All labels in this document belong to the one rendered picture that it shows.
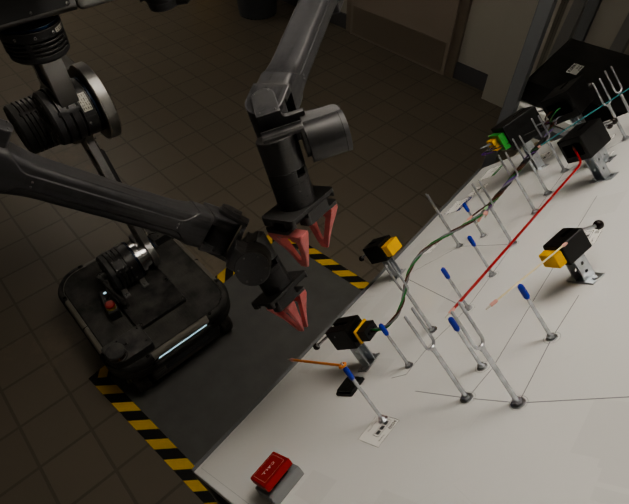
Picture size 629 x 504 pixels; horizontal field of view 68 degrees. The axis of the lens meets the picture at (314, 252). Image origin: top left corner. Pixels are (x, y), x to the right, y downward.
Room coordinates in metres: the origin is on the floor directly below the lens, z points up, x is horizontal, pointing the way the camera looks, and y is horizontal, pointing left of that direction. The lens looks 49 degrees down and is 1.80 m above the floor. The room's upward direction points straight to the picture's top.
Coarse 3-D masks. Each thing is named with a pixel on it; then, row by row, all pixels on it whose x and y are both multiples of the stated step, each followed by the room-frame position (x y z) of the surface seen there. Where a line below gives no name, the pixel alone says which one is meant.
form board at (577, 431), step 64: (512, 192) 0.84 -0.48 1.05; (576, 192) 0.68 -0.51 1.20; (448, 256) 0.66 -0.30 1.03; (512, 256) 0.54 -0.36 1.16; (384, 320) 0.51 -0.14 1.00; (512, 320) 0.37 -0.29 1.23; (576, 320) 0.32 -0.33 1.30; (320, 384) 0.38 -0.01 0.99; (384, 384) 0.32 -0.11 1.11; (448, 384) 0.28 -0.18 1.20; (512, 384) 0.25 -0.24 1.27; (576, 384) 0.22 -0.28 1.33; (256, 448) 0.27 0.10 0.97; (320, 448) 0.23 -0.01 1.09; (384, 448) 0.20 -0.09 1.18; (448, 448) 0.18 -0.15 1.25; (512, 448) 0.16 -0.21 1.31; (576, 448) 0.15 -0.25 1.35
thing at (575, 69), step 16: (560, 48) 1.43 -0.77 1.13; (576, 48) 1.43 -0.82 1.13; (592, 48) 1.43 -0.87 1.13; (544, 64) 1.33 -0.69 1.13; (560, 64) 1.33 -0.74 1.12; (576, 64) 1.33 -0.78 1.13; (592, 64) 1.33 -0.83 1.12; (608, 64) 1.33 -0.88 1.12; (624, 64) 1.33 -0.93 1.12; (528, 80) 1.24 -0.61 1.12; (544, 80) 1.24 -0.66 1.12; (560, 80) 1.24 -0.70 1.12; (592, 80) 1.24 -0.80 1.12; (624, 80) 1.24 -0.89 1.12; (528, 96) 1.22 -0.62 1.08; (544, 96) 1.20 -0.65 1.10; (624, 96) 1.15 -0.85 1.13; (608, 112) 1.09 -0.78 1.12; (624, 112) 1.07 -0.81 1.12
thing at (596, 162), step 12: (600, 120) 0.74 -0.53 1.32; (612, 120) 0.78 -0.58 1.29; (576, 132) 0.73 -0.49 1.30; (588, 132) 0.71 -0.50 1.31; (600, 132) 0.72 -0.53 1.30; (564, 144) 0.72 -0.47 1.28; (576, 144) 0.73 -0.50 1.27; (588, 144) 0.70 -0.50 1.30; (600, 144) 0.71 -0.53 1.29; (564, 156) 0.72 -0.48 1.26; (576, 156) 0.70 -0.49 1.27; (588, 156) 0.68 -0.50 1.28; (600, 156) 0.71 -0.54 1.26; (600, 168) 0.69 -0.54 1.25; (600, 180) 0.68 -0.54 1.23
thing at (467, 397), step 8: (416, 312) 0.31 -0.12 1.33; (408, 320) 0.30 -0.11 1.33; (424, 328) 0.30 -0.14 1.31; (432, 336) 0.30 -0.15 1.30; (424, 344) 0.28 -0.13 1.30; (432, 344) 0.29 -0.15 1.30; (440, 360) 0.27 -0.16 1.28; (448, 368) 0.27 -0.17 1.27; (456, 384) 0.25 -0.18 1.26; (464, 392) 0.25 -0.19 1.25; (464, 400) 0.24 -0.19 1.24
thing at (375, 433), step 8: (376, 416) 0.26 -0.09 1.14; (376, 424) 0.25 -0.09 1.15; (384, 424) 0.24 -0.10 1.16; (392, 424) 0.24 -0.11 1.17; (368, 432) 0.23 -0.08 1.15; (376, 432) 0.23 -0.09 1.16; (384, 432) 0.23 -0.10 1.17; (360, 440) 0.22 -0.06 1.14; (368, 440) 0.22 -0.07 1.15; (376, 440) 0.22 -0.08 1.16
